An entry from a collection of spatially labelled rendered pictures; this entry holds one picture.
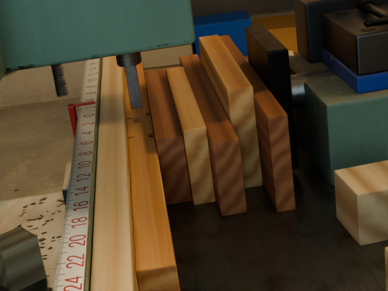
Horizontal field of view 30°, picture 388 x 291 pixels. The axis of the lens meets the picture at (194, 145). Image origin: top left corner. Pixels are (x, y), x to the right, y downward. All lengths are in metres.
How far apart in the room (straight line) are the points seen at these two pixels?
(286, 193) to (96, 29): 0.17
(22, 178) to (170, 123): 2.62
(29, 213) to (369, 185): 0.45
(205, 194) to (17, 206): 0.35
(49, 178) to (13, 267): 2.42
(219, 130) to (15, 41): 0.16
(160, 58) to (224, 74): 2.96
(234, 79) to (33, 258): 0.25
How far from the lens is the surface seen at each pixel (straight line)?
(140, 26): 0.52
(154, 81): 0.63
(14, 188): 3.04
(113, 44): 0.52
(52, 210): 0.78
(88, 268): 0.34
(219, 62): 0.56
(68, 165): 0.75
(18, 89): 4.14
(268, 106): 0.47
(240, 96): 0.49
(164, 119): 0.53
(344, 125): 0.50
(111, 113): 0.56
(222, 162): 0.47
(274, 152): 0.46
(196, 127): 0.48
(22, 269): 0.64
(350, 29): 0.51
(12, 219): 0.78
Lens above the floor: 1.12
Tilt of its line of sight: 21 degrees down
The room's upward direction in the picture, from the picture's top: 8 degrees counter-clockwise
